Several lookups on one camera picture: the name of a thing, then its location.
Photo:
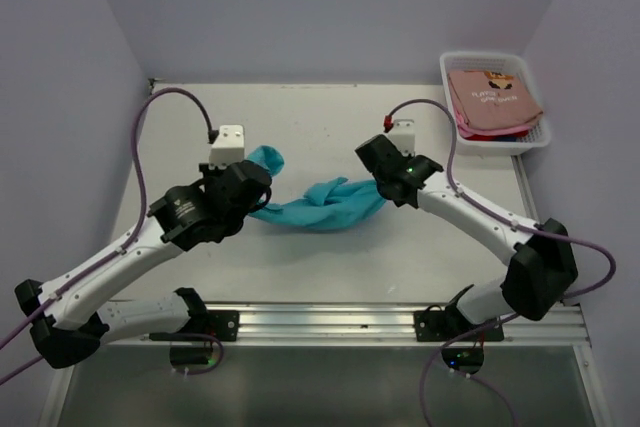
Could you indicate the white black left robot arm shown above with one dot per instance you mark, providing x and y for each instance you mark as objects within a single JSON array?
[{"x": 74, "y": 315}]

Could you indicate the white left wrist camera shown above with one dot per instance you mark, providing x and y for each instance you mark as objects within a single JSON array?
[{"x": 227, "y": 146}]

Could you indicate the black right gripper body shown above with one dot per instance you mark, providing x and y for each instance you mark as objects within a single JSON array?
[{"x": 380, "y": 182}]

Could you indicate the aluminium mounting rail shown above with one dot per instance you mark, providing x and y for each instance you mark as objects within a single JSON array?
[{"x": 325, "y": 324}]

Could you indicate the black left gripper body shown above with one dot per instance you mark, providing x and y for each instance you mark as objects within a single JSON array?
[{"x": 209, "y": 174}]

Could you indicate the light pink folded t shirt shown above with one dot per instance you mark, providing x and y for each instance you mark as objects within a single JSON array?
[{"x": 465, "y": 130}]

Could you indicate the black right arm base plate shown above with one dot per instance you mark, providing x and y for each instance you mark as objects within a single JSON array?
[{"x": 434, "y": 324}]

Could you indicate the pink printed folded t shirt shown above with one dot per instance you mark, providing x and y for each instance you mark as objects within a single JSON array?
[{"x": 488, "y": 100}]

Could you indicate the white plastic basket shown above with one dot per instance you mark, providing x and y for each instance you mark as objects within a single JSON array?
[{"x": 500, "y": 63}]

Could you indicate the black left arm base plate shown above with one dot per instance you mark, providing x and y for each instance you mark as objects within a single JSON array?
[{"x": 222, "y": 325}]

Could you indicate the turquoise t shirt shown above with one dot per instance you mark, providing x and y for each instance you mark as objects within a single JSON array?
[{"x": 334, "y": 205}]

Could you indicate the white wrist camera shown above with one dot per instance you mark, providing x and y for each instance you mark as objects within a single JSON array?
[
  {"x": 401, "y": 133},
  {"x": 227, "y": 146}
]

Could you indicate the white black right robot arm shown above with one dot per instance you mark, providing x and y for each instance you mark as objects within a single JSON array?
[{"x": 539, "y": 266}]

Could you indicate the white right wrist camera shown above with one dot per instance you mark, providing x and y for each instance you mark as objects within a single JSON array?
[{"x": 401, "y": 133}]

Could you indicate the red folded t shirt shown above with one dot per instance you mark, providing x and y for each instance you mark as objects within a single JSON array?
[{"x": 509, "y": 136}]

